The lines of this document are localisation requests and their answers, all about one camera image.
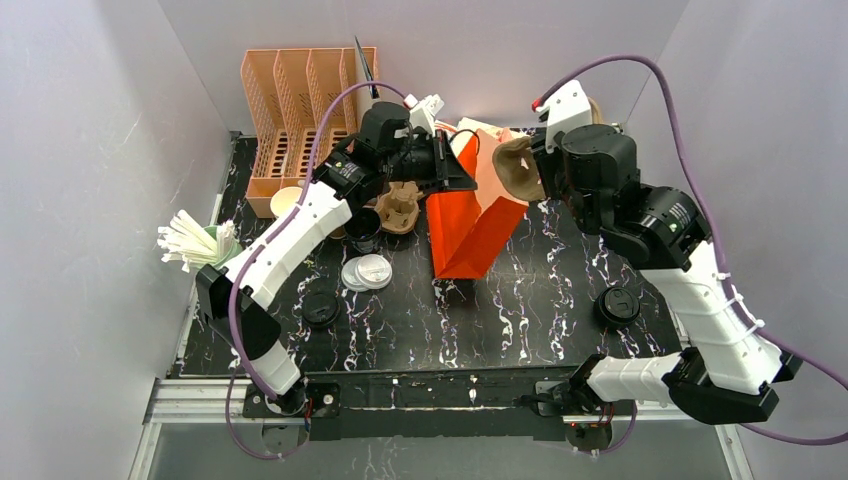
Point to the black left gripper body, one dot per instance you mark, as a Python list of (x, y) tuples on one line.
[(441, 162)]

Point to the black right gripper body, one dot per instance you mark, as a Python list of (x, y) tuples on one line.
[(542, 168)]

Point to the orange paper bag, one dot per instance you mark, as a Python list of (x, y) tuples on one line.
[(469, 229)]

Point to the brown pulp cup carrier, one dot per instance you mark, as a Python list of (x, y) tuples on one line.
[(399, 207), (514, 165)]

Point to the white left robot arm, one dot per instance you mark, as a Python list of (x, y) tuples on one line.
[(234, 297)]

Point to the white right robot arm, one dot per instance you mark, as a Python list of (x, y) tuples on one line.
[(726, 374)]

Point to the grey folder in organizer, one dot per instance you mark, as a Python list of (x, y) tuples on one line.
[(367, 73)]

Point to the black paper cup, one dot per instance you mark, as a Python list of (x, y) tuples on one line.
[(363, 229)]

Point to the orange plastic file organizer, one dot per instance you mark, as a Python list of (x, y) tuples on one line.
[(288, 92)]

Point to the white cup lid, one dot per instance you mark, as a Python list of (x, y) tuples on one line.
[(373, 271)]

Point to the white cup lid underneath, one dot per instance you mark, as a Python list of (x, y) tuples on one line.
[(349, 277)]

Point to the black cup lid right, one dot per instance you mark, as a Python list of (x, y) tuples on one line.
[(616, 308)]

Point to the black cup lid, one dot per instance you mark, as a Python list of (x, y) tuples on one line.
[(616, 308), (320, 309)]

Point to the black cup lid left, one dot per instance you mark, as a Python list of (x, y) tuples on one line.
[(320, 309)]

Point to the green straw holder cup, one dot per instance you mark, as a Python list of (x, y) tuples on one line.
[(227, 245)]

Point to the white wrapped straws bundle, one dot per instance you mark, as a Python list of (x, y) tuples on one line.
[(184, 241)]

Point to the aluminium rail frame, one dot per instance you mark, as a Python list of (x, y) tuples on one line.
[(195, 429)]

